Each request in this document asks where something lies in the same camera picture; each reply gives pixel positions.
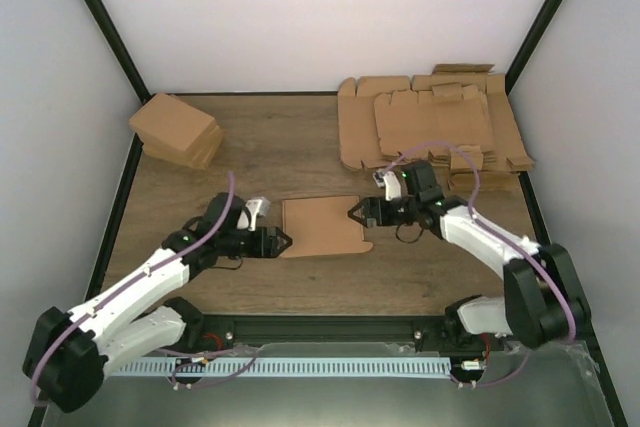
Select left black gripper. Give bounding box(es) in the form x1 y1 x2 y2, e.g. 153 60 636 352
219 227 293 260

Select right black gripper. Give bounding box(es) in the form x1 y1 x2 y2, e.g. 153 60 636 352
348 197 420 228

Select cardboard box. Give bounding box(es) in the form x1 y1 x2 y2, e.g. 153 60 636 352
282 195 373 259

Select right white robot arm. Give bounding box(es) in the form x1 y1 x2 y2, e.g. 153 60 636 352
347 161 591 350

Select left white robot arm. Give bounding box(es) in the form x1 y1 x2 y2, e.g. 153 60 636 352
22 192 293 413

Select stack of flat cardboard blanks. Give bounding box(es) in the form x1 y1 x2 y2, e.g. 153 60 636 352
337 64 534 189

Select stack of folded cardboard boxes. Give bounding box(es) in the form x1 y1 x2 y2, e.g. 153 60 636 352
129 94 224 169

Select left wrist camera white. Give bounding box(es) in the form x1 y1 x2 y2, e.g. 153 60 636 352
236 197 271 232

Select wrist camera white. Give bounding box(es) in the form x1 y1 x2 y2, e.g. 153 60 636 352
236 197 271 232
373 169 402 202

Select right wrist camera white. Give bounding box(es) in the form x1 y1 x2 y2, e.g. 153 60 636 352
373 169 402 202

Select light blue slotted cable duct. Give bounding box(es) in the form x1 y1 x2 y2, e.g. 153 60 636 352
113 357 451 379

